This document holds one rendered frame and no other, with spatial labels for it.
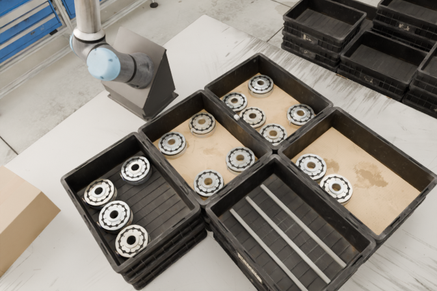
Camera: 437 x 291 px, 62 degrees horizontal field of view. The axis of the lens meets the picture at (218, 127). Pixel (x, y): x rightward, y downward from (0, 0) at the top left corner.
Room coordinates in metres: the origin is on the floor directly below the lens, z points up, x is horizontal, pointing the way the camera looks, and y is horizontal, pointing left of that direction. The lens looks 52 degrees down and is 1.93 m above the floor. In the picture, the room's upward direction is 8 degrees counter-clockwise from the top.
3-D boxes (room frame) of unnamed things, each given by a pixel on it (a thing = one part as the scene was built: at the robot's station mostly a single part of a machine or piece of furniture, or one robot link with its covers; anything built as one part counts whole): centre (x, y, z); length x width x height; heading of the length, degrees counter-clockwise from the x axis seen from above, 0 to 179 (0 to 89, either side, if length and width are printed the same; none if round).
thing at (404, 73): (1.47, -0.99, 0.31); 0.40 x 0.30 x 0.34; 43
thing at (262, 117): (0.86, -0.13, 0.86); 0.10 x 0.10 x 0.01
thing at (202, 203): (0.73, 0.06, 0.92); 0.40 x 0.30 x 0.02; 33
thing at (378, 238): (0.55, -0.41, 0.92); 0.40 x 0.30 x 0.02; 33
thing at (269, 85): (1.02, -0.20, 0.86); 0.10 x 0.10 x 0.01
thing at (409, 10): (1.74, -1.28, 0.37); 0.40 x 0.30 x 0.45; 43
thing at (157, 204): (0.57, 0.31, 0.87); 0.40 x 0.30 x 0.11; 33
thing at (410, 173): (0.55, -0.41, 0.87); 0.40 x 0.30 x 0.11; 33
